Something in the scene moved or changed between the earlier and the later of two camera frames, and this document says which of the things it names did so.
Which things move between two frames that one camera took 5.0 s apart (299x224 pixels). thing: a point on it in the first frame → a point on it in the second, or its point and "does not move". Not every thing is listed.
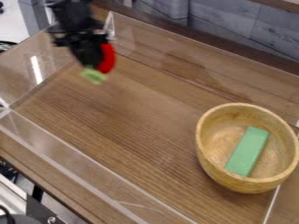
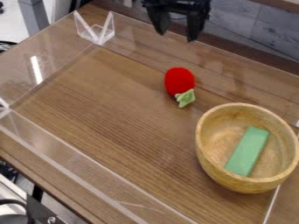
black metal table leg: x=38 y=192 does not move
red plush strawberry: x=96 y=74 → x=180 y=84
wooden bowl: x=247 y=147 does not move
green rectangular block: x=247 y=150 does not move
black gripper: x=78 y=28 → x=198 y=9
